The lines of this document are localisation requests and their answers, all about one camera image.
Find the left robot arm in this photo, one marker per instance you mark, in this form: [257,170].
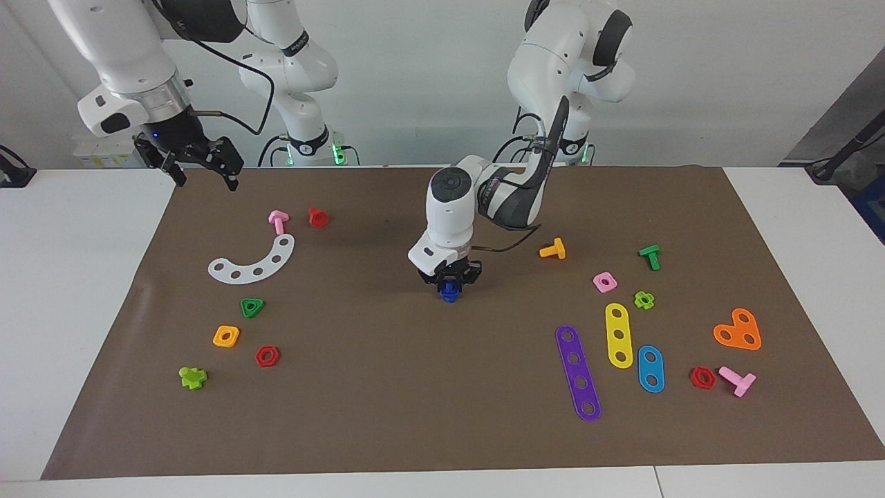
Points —
[453,207]

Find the green triangular plastic nut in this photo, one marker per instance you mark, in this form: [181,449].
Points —
[247,308]

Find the red plastic screw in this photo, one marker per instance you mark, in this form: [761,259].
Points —
[318,217]

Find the pink plastic screw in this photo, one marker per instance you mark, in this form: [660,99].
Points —
[278,221]
[738,382]

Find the orange heart perforated plate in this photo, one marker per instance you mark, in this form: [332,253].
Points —
[738,326]

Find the black stand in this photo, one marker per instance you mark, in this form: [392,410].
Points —
[840,155]
[14,174]

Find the yellow perforated plastic strip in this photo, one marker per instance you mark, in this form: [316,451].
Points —
[619,324]

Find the pink square plastic nut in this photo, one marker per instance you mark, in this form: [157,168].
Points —
[597,281]

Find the lime green flower nut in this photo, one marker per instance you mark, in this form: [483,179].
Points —
[639,301]

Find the purple perforated plastic strip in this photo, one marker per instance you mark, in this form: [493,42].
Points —
[576,371]

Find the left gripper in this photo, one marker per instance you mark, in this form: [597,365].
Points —
[450,268]

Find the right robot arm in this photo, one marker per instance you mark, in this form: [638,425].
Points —
[124,48]

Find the blue perforated plastic strip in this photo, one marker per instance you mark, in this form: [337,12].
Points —
[650,369]

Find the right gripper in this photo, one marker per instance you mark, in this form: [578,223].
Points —
[176,133]

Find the white curved perforated plate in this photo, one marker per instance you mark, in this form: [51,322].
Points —
[266,263]

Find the lime green plastic screw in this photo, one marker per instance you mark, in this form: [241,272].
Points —
[193,377]

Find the blue plastic screw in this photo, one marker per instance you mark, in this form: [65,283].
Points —
[450,292]

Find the orange square plastic nut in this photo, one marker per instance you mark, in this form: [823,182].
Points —
[218,337]

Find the orange plastic screw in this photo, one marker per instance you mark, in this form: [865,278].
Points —
[553,250]

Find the red hexagonal plastic nut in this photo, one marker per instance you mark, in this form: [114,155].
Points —
[694,378]
[260,357]

